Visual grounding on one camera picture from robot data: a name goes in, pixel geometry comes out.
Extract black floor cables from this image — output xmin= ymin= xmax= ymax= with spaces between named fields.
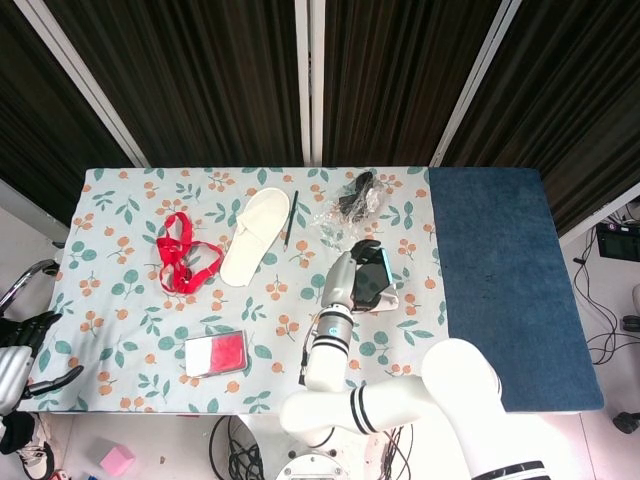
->
xmin=571 ymin=256 xmax=640 ymax=367

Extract black smartphone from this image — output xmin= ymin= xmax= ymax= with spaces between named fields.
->
xmin=353 ymin=247 xmax=395 ymax=308

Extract blue fabric table mat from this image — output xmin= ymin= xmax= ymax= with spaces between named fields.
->
xmin=426 ymin=167 xmax=607 ymax=416

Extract white disposable slipper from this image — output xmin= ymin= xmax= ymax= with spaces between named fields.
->
xmin=219 ymin=187 xmax=292 ymax=288

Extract red fabric strap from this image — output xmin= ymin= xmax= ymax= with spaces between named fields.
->
xmin=155 ymin=210 xmax=226 ymax=296

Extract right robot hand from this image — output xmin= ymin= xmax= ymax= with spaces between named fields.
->
xmin=319 ymin=238 xmax=387 ymax=314

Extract white folding phone stand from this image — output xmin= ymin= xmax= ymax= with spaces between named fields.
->
xmin=370 ymin=282 xmax=402 ymax=314

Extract white frame post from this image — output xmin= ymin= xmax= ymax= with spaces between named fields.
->
xmin=293 ymin=0 xmax=327 ymax=167
xmin=13 ymin=0 xmax=150 ymax=169
xmin=428 ymin=0 xmax=524 ymax=169

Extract metal chair frame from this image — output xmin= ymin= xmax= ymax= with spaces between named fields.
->
xmin=0 ymin=258 xmax=59 ymax=321

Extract black cable bundle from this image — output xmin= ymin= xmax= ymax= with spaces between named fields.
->
xmin=208 ymin=414 xmax=267 ymax=480

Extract black cloth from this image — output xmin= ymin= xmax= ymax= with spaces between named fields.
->
xmin=0 ymin=413 xmax=37 ymax=456

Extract black screen device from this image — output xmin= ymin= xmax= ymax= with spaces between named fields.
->
xmin=596 ymin=222 xmax=640 ymax=261

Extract crumpled clear plastic bag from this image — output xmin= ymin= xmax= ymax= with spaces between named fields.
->
xmin=311 ymin=170 xmax=389 ymax=247

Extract black and white sneaker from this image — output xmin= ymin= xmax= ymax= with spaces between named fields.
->
xmin=21 ymin=438 xmax=56 ymax=480

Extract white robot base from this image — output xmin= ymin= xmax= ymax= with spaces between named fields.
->
xmin=274 ymin=447 xmax=352 ymax=480

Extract clear case with red card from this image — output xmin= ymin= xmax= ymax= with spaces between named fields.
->
xmin=183 ymin=328 xmax=250 ymax=378

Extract floral fruit-print tablecloth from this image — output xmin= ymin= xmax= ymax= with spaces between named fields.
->
xmin=36 ymin=166 xmax=457 ymax=417

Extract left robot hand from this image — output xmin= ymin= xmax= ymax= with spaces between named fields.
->
xmin=0 ymin=309 xmax=86 ymax=416

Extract pink foam block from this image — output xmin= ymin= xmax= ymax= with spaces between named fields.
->
xmin=98 ymin=445 xmax=137 ymax=477

